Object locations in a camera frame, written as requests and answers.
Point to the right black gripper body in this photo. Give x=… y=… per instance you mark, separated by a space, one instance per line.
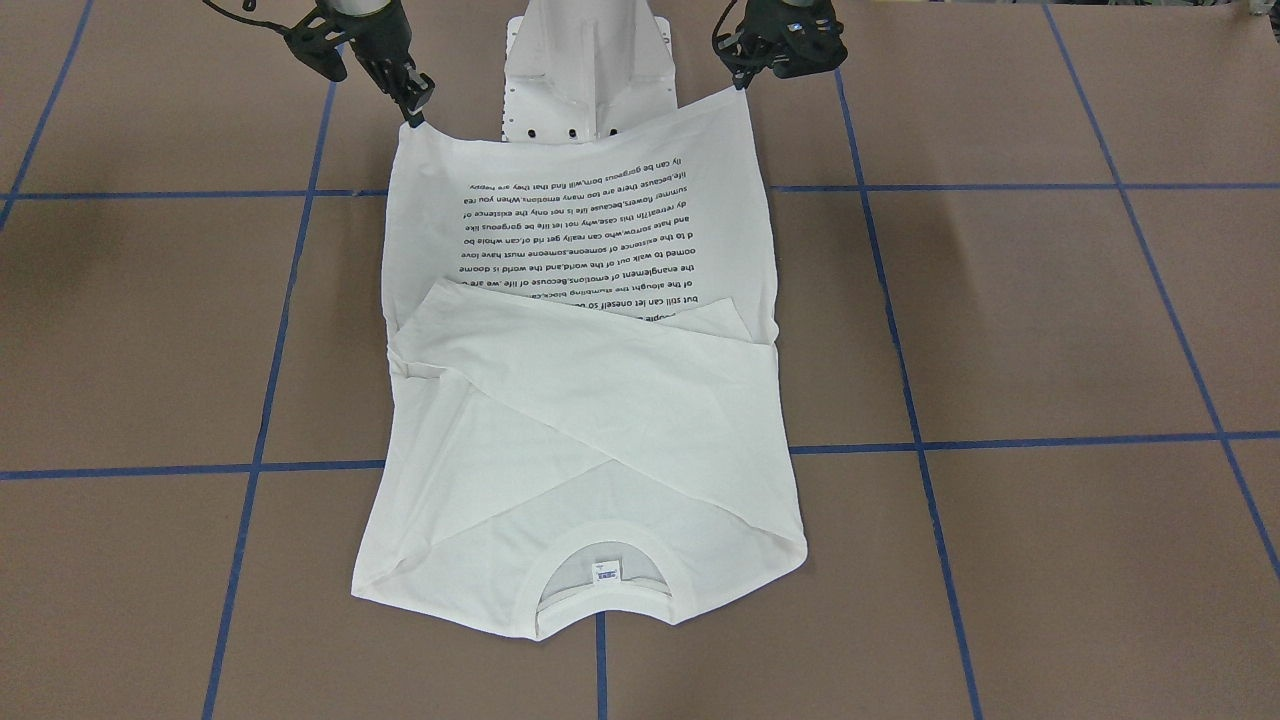
x=373 y=42

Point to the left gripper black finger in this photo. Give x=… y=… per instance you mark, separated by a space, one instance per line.
x=741 y=77

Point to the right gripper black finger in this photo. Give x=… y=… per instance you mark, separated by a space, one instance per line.
x=411 y=90

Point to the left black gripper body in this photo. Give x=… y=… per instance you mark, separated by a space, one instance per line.
x=808 y=50

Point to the white printed t-shirt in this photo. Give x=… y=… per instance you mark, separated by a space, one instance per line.
x=582 y=357

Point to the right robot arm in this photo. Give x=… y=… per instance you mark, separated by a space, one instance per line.
x=380 y=38

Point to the white camera post with base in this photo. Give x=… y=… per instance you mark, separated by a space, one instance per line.
x=577 y=71

